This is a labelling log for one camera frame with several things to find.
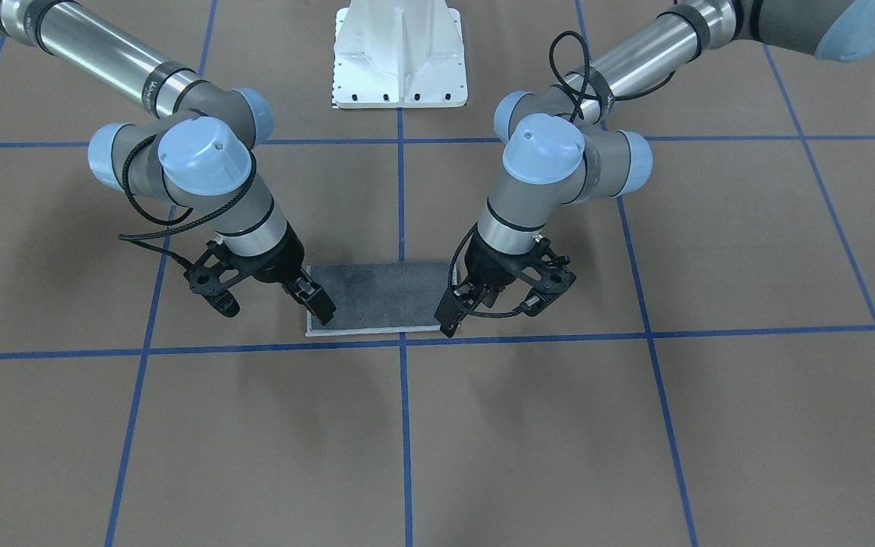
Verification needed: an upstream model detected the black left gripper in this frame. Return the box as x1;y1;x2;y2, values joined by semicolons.
434;225;531;338

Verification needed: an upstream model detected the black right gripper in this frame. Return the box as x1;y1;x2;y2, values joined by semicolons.
226;227;336;325

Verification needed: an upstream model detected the pink towel with grey back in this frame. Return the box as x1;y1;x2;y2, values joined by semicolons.
305;262;450;338

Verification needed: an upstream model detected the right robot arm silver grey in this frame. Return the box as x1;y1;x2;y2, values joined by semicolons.
0;1;336;323

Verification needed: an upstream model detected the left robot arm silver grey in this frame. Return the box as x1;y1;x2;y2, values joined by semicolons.
434;1;875;338

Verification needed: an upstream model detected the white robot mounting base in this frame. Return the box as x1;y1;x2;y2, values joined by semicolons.
331;1;469;109

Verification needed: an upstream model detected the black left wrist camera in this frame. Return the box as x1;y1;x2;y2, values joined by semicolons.
520;236;576;316

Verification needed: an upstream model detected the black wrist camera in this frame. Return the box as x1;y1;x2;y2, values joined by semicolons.
184;240;240;318
520;236;576;316

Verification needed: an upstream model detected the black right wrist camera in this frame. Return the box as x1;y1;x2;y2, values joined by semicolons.
184;240;240;318

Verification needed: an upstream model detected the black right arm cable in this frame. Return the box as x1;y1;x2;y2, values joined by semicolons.
117;133;257;267

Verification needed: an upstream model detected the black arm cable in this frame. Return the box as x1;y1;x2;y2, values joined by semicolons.
117;133;257;267
456;30;678;320

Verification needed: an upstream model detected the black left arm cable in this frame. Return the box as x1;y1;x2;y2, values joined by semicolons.
456;30;678;320

